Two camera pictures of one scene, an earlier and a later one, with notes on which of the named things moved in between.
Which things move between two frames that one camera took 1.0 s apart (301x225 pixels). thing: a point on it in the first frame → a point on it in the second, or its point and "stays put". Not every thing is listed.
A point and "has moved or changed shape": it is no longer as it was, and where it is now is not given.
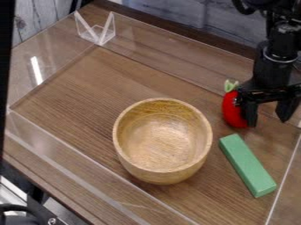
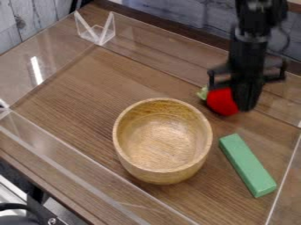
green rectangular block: [248, 165] stays put
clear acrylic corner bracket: [99, 34] stays put
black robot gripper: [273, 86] → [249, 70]
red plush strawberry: [232, 106] has moved or changed shape
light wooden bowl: [162, 136] stays put
